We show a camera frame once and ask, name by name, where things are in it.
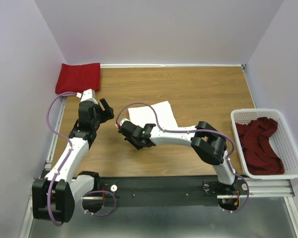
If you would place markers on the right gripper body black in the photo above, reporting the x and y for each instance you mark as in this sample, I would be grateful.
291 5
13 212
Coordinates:
133 143

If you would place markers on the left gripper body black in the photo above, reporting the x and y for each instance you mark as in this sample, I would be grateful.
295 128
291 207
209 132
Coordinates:
99 110

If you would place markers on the white t-shirt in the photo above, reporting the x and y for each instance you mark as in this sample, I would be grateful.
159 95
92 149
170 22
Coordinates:
143 115

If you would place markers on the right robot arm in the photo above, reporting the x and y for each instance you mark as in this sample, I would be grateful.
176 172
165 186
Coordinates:
212 146

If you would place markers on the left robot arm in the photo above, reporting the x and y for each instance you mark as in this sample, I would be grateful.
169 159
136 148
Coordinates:
54 196

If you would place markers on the folded red t-shirt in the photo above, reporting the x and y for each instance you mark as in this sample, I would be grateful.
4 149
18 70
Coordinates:
78 78

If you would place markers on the white rear table edge strip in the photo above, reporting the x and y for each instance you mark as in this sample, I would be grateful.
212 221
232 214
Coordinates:
157 65

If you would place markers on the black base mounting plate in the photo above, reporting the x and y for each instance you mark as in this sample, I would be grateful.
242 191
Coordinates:
168 191

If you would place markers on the dark red t-shirt in basket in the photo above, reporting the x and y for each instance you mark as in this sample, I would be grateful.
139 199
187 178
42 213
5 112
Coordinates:
261 160

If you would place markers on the white plastic laundry basket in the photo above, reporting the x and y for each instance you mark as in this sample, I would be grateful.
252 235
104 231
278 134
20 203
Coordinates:
281 142

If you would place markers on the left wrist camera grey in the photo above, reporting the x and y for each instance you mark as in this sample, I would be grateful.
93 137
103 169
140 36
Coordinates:
88 95

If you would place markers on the aluminium rail left side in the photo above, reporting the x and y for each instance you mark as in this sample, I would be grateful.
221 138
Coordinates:
53 144

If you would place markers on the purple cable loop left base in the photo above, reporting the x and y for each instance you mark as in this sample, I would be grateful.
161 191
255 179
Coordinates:
96 209

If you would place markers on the aluminium front frame rail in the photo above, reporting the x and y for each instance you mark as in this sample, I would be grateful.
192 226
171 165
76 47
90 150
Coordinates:
270 188

